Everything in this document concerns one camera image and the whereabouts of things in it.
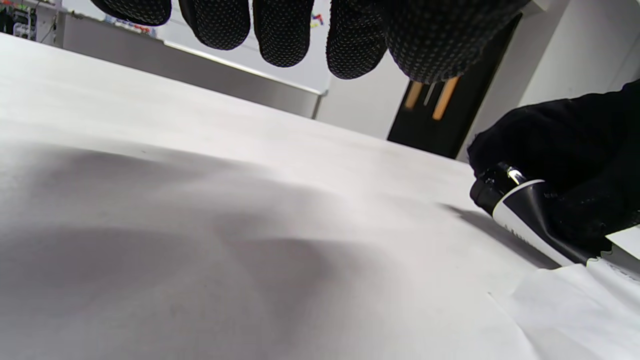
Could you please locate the white whiteboard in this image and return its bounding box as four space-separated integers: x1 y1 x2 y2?
61 0 334 96

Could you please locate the black door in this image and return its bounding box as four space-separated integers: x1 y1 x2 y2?
387 12 524 160

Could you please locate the wooden door handle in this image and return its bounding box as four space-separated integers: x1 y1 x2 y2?
432 75 461 121
404 80 424 110

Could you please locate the grey partition panel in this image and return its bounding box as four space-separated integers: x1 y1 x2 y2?
54 11 322 120

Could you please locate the white paper sheet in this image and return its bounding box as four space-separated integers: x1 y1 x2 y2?
487 224 640 360

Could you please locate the person's right hand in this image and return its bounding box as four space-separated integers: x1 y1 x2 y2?
467 79 640 257

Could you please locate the cluttered equipment shelf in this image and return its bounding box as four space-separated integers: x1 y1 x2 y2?
0 4 39 42

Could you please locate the person's left hand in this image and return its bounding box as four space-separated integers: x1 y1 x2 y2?
90 0 531 84

